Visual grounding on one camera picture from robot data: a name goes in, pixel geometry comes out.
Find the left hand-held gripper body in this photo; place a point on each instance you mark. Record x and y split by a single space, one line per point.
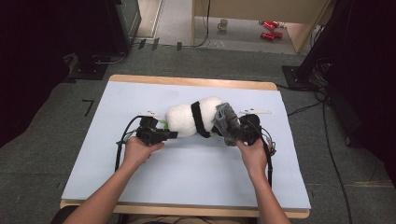
149 133

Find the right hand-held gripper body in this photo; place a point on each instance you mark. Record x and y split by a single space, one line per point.
252 130

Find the grey fluffy cloth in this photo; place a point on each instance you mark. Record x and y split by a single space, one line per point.
229 124

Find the panda plush toy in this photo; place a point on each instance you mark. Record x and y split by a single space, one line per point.
183 119

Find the person's left hand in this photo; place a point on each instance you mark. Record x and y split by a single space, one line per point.
140 152

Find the person's right hand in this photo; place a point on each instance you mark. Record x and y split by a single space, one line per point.
253 157

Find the light blue table mat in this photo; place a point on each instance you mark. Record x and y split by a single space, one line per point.
193 177

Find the wooden table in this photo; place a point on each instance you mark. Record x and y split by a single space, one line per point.
174 81

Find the black tape corner mark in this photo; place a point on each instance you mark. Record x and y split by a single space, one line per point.
89 107

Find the black stand base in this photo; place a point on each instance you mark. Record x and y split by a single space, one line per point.
294 77
88 70

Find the red can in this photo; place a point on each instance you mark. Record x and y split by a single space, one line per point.
268 25
278 34
275 23
267 36

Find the beige mug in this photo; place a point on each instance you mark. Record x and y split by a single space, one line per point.
222 25

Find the dark cabinet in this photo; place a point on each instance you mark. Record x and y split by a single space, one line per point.
127 21

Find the light wooden desk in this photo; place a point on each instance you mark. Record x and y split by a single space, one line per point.
255 9

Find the dark curtain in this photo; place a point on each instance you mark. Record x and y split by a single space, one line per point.
37 62
370 77

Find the black stand post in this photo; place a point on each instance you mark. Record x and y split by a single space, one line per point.
323 34

